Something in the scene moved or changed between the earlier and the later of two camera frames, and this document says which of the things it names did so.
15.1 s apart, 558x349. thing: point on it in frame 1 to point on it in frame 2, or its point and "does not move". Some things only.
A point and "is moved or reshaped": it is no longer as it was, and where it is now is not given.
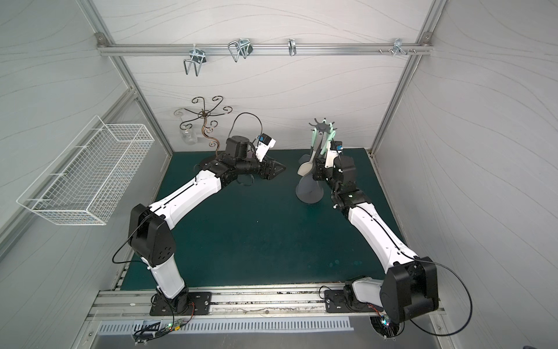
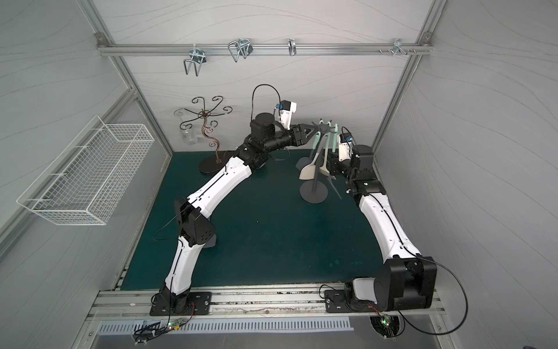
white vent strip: (284, 326) does not move
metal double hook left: (197, 57) does not move
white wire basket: (91, 179) does not move
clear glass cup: (189, 135) does not move
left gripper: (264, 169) to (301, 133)
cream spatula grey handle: (305, 169) is moved or reshaped
